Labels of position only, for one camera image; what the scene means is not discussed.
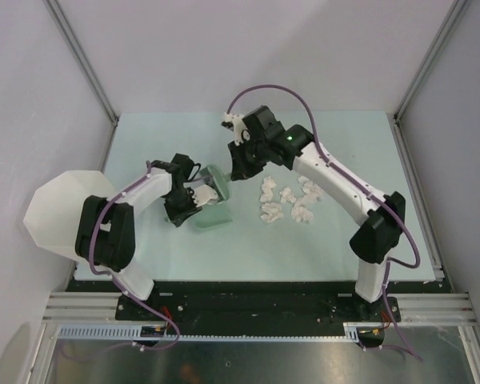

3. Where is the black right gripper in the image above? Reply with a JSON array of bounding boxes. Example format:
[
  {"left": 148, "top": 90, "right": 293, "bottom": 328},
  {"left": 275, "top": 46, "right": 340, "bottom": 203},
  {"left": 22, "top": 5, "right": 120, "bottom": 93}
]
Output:
[{"left": 227, "top": 136, "right": 270, "bottom": 182}]

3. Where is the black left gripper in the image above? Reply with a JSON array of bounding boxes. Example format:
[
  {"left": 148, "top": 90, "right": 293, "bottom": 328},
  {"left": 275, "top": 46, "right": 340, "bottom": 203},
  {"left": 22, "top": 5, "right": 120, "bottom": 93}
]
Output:
[{"left": 164, "top": 187, "right": 202, "bottom": 226}]

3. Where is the green hand brush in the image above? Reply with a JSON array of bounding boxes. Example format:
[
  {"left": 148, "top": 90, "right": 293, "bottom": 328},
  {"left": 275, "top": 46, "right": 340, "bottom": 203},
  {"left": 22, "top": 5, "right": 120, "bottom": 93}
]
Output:
[{"left": 201, "top": 165, "right": 231, "bottom": 204}]

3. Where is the green plastic dustpan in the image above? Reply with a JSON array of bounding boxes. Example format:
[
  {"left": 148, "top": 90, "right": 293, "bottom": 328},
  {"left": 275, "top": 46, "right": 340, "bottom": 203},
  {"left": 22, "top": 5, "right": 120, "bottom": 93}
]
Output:
[{"left": 184, "top": 202, "right": 232, "bottom": 230}]

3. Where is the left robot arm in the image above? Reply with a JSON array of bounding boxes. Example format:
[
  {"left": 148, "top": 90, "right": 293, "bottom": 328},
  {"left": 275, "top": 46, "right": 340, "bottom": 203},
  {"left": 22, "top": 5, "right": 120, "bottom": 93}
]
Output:
[{"left": 74, "top": 154, "right": 202, "bottom": 320}]

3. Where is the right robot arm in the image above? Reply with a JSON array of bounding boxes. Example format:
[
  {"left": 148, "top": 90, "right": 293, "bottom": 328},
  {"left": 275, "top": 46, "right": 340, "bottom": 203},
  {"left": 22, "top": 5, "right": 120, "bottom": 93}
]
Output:
[{"left": 222, "top": 106, "right": 406, "bottom": 321}]

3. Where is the crumpled white paper scrap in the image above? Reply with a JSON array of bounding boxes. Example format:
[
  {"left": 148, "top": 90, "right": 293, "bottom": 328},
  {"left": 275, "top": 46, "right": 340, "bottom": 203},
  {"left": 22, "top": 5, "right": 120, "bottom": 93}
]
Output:
[
  {"left": 296, "top": 176, "right": 325, "bottom": 206},
  {"left": 260, "top": 202, "right": 284, "bottom": 223},
  {"left": 279, "top": 186, "right": 297, "bottom": 204},
  {"left": 290, "top": 203, "right": 314, "bottom": 223},
  {"left": 259, "top": 177, "right": 277, "bottom": 203}
]

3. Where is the white plastic bin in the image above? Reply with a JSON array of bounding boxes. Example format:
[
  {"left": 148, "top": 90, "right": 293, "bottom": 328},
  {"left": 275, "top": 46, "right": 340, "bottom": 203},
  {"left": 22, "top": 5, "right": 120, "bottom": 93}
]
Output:
[{"left": 23, "top": 170, "right": 116, "bottom": 262}]

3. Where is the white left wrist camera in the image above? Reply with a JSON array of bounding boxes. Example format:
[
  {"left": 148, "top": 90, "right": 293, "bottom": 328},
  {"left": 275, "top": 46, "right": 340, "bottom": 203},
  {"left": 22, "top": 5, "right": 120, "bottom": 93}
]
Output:
[{"left": 192, "top": 185, "right": 219, "bottom": 208}]

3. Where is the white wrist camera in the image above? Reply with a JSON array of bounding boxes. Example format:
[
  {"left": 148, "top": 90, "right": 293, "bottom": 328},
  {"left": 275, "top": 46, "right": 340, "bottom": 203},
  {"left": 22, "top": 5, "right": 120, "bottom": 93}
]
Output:
[
  {"left": 221, "top": 113, "right": 250, "bottom": 146},
  {"left": 192, "top": 185, "right": 219, "bottom": 208}
]

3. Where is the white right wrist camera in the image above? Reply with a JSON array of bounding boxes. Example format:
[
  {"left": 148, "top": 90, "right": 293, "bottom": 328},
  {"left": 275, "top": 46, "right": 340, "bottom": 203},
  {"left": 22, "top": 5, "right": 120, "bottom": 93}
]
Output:
[{"left": 221, "top": 113, "right": 250, "bottom": 146}]

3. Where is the grey slotted cable duct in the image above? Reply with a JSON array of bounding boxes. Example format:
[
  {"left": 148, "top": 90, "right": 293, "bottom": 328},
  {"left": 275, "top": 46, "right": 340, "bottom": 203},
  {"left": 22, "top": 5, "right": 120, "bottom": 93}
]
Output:
[{"left": 55, "top": 322, "right": 363, "bottom": 343}]

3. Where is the aluminium frame rail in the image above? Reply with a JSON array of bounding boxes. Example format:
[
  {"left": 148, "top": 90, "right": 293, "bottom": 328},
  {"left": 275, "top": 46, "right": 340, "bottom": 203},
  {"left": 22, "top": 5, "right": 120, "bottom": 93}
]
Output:
[{"left": 391, "top": 294, "right": 478, "bottom": 327}]

